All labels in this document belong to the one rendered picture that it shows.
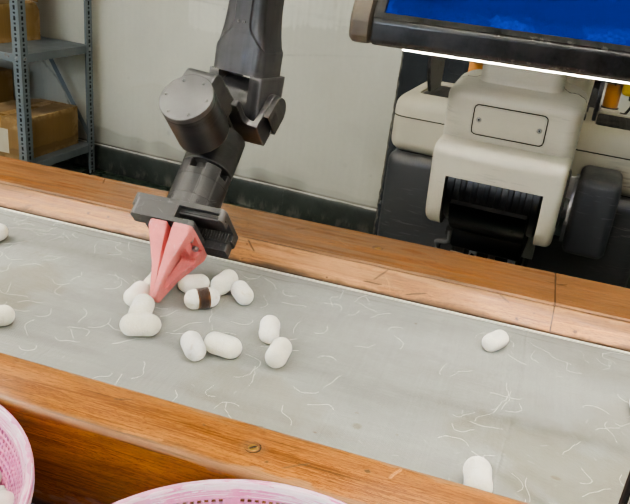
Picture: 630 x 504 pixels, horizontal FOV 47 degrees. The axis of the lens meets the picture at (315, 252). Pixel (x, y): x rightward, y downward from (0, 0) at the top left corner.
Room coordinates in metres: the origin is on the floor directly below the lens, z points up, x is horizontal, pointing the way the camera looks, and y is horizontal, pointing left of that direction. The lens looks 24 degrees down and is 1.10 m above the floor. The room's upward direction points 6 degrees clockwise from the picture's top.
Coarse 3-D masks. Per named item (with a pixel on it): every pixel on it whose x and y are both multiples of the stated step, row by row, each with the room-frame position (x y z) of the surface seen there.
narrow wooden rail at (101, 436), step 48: (0, 384) 0.46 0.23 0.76; (48, 384) 0.46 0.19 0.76; (96, 384) 0.47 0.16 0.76; (48, 432) 0.43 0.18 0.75; (96, 432) 0.42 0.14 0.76; (144, 432) 0.42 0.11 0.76; (192, 432) 0.43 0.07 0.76; (240, 432) 0.43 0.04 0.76; (48, 480) 0.43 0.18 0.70; (96, 480) 0.42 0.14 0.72; (144, 480) 0.41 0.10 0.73; (192, 480) 0.40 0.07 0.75; (288, 480) 0.39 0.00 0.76; (336, 480) 0.39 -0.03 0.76; (384, 480) 0.40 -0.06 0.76; (432, 480) 0.40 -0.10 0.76
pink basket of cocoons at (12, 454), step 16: (0, 416) 0.42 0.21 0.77; (0, 432) 0.41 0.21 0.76; (16, 432) 0.40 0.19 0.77; (0, 448) 0.41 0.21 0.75; (16, 448) 0.39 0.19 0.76; (0, 464) 0.40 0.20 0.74; (16, 464) 0.39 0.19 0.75; (32, 464) 0.37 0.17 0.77; (16, 480) 0.38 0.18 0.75; (32, 480) 0.36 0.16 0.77; (16, 496) 0.36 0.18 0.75
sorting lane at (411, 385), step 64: (0, 256) 0.72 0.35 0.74; (64, 256) 0.74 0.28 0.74; (128, 256) 0.76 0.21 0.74; (64, 320) 0.60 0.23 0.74; (192, 320) 0.63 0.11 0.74; (256, 320) 0.64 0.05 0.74; (320, 320) 0.66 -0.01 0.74; (384, 320) 0.67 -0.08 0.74; (448, 320) 0.69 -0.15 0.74; (128, 384) 0.51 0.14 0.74; (192, 384) 0.52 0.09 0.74; (256, 384) 0.53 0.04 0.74; (320, 384) 0.54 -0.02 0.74; (384, 384) 0.55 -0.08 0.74; (448, 384) 0.56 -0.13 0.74; (512, 384) 0.58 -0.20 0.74; (576, 384) 0.59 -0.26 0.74; (384, 448) 0.46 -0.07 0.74; (448, 448) 0.47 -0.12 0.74; (512, 448) 0.48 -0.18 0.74; (576, 448) 0.49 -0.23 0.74
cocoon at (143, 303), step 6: (144, 294) 0.63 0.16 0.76; (138, 300) 0.62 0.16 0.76; (144, 300) 0.62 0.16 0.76; (150, 300) 0.62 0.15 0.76; (132, 306) 0.61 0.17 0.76; (138, 306) 0.61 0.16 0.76; (144, 306) 0.61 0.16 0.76; (150, 306) 0.62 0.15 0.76; (132, 312) 0.60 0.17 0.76; (138, 312) 0.60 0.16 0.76; (144, 312) 0.60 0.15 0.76; (150, 312) 0.61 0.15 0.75
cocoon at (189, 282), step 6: (186, 276) 0.68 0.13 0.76; (192, 276) 0.69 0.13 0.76; (198, 276) 0.69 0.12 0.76; (204, 276) 0.69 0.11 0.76; (180, 282) 0.68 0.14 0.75; (186, 282) 0.68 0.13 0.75; (192, 282) 0.68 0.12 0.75; (198, 282) 0.68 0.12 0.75; (204, 282) 0.68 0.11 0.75; (180, 288) 0.68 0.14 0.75; (186, 288) 0.68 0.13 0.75; (192, 288) 0.68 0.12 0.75
